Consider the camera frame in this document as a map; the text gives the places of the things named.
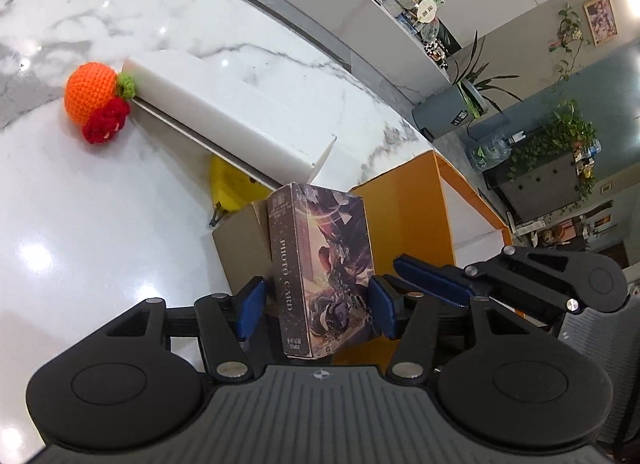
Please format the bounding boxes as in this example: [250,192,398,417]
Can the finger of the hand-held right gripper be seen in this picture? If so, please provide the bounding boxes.
[394,245,592,315]

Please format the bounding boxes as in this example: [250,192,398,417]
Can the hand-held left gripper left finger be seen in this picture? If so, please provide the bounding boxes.
[97,276,268,382]

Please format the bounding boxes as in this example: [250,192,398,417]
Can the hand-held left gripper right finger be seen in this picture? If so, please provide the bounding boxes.
[369,275,553,382]

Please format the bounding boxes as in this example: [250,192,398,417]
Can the orange cardboard box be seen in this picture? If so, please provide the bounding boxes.
[349,150,514,371]

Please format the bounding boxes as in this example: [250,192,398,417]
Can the dark illustrated card box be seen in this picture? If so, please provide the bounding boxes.
[266,182,376,360]

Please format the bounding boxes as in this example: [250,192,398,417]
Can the yellow tape measure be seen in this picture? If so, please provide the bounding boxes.
[208,154,274,228]

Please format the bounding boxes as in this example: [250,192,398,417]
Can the crocheted orange with red flower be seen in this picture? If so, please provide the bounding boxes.
[63,62,137,145]

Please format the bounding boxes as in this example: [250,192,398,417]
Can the brown cardboard box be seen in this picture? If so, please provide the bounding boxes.
[211,200,282,303]

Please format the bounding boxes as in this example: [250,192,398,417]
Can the dark cabinet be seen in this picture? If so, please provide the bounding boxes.
[481,148,617,225]

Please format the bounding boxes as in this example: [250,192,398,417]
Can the clear water jug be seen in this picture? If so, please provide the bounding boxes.
[466,131,527,173]

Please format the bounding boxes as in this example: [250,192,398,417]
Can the trailing green vine plant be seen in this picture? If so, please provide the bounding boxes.
[506,98,602,201]

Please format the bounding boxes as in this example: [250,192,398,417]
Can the grey trash can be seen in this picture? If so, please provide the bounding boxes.
[412,84,489,143]

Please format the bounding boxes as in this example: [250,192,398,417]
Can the long white box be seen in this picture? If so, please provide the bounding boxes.
[121,47,338,183]

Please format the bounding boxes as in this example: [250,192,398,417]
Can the long-leaf potted plant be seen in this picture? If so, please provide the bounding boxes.
[446,30,522,121]

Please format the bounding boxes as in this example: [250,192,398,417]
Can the checkered toy car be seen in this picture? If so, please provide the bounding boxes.
[424,40,452,68]

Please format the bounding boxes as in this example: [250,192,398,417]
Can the hanging vine with pink flowers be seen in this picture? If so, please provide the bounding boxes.
[549,2,587,83]

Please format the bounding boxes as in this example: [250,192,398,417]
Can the white marble TV console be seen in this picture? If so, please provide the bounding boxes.
[135,0,452,105]

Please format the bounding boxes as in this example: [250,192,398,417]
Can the white round hand fan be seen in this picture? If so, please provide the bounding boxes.
[414,0,442,25]

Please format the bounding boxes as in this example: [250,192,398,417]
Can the framed wall picture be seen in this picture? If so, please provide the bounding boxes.
[582,0,619,47]

